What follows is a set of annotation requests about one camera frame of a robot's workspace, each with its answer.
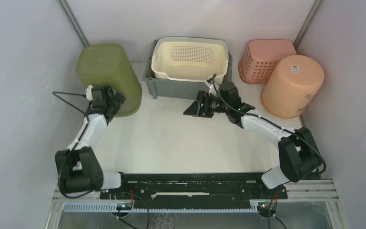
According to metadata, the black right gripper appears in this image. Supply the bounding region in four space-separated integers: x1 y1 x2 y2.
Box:
183 91 229 119

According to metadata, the green perforated waste bin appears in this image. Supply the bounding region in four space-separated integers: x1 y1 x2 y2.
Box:
76 43 142 117

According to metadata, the cream perforated plastic basket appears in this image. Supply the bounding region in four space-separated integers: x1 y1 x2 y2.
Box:
151 37 229 84

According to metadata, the pink perforated plastic basket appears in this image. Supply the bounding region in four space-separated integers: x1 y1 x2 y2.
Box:
238 39 296 84

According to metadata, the orange plastic bucket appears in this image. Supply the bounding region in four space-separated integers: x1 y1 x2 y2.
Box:
261 55 325 119

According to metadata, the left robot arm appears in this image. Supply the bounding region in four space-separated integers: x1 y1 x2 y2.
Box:
55 85 130 199

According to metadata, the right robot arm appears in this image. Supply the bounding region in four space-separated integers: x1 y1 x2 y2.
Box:
183 80 326 198

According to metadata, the grey plastic storage bin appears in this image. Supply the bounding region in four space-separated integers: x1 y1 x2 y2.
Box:
142 40 233 100

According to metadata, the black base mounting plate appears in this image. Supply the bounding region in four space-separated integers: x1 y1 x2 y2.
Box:
100 172 284 200

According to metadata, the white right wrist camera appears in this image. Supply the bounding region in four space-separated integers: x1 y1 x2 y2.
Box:
204 79 219 95

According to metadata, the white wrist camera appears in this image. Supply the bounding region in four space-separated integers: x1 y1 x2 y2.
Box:
85 85 93 101
204 79 219 95

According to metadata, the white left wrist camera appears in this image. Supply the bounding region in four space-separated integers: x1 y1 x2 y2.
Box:
85 85 93 101

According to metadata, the left aluminium frame post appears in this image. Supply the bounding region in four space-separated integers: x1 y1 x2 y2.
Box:
57 0 90 48

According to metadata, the aluminium frame post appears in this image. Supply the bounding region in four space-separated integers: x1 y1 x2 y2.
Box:
293 0 324 51
57 0 90 48

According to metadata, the black right camera cable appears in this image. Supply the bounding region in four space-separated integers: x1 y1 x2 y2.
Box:
211 73 327 177

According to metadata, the right aluminium frame post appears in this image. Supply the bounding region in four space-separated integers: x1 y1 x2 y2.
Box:
293 0 324 51

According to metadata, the aluminium front rail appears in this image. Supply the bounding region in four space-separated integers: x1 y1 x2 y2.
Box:
51 180 339 213

